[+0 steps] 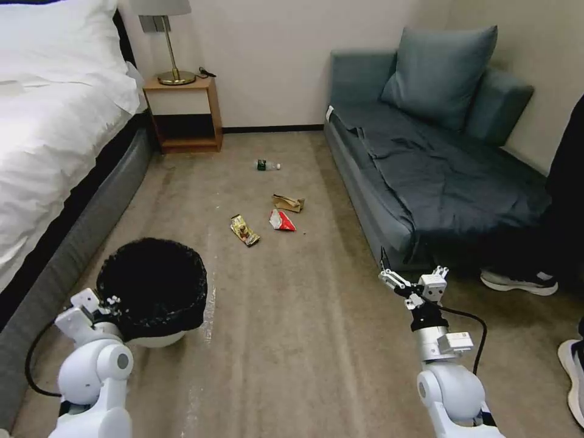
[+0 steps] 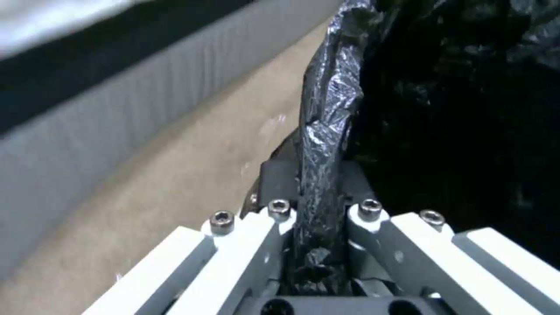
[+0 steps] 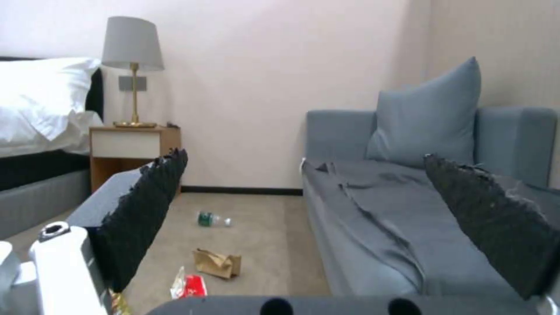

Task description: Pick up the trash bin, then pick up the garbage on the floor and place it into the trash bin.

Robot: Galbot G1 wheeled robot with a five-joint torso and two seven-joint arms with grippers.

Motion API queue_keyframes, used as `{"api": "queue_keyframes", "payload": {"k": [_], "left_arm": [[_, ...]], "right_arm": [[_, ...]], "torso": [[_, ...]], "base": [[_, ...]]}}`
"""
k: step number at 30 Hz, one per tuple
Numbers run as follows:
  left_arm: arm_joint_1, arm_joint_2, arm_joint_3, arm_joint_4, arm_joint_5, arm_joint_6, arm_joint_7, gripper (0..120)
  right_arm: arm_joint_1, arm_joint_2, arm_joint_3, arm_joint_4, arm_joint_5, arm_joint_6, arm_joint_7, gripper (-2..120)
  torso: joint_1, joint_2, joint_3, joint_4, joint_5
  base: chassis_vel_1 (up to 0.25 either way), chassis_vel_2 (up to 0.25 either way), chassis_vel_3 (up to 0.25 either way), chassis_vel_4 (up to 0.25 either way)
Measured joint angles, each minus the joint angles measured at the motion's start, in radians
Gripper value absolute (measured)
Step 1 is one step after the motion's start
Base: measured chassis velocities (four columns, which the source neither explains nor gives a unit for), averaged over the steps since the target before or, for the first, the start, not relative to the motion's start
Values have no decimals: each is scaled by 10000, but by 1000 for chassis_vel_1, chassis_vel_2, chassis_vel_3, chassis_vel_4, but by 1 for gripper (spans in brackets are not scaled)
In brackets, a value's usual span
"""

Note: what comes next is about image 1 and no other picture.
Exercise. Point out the black bin liner bag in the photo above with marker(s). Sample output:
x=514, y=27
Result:
x=153, y=283

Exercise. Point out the brass table lamp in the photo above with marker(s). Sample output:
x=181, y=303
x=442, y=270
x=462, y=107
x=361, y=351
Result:
x=175, y=77

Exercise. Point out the large teal square cushion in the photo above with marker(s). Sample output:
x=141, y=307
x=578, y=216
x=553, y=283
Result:
x=438, y=75

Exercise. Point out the teal sofa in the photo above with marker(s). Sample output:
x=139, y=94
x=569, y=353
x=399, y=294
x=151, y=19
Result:
x=360, y=73

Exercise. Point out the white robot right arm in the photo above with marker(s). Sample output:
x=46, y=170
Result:
x=449, y=392

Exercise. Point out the grey bed base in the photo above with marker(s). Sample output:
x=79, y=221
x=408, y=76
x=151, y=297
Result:
x=86, y=219

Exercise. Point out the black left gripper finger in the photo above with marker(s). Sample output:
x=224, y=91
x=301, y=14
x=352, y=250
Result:
x=112, y=300

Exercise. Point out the white duvet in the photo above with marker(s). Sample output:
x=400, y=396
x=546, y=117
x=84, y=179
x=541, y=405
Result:
x=50, y=150

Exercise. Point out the white sofa tag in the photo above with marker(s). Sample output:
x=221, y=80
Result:
x=330, y=112

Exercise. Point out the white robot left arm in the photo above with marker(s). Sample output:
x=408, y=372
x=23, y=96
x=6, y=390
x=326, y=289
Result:
x=100, y=365

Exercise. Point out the clear bottle green label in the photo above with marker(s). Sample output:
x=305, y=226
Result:
x=262, y=164

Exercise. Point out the person's leg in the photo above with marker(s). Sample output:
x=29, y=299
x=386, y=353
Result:
x=568, y=191

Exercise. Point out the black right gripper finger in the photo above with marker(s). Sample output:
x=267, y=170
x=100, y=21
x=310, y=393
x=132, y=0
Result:
x=441, y=271
x=393, y=279

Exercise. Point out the wooden nightstand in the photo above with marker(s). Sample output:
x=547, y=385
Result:
x=182, y=98

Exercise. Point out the red white snack wrapper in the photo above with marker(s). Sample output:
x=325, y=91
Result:
x=283, y=221

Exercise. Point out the gold snack wrapper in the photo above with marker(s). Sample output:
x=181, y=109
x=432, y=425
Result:
x=244, y=232

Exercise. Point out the white round trash bin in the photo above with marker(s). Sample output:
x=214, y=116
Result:
x=157, y=340

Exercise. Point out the teal bolster cushion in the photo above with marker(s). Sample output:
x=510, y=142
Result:
x=499, y=111

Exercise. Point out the crumpled brown paper bag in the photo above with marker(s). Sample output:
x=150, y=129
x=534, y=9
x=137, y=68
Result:
x=287, y=202

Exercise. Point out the grey white sneaker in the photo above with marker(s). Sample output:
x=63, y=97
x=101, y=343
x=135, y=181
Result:
x=520, y=280
x=574, y=374

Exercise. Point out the grey wall switch panel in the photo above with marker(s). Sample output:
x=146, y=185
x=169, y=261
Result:
x=155, y=23

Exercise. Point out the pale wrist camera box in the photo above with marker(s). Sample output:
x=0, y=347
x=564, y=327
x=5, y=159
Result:
x=85, y=299
x=432, y=286

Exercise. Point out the white pillow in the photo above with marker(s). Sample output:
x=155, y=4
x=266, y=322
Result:
x=54, y=36

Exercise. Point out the dark blue sofa sheet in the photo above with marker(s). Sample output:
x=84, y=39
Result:
x=447, y=182

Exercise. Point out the black headboard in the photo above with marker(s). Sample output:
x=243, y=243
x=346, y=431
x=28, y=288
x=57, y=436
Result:
x=124, y=32

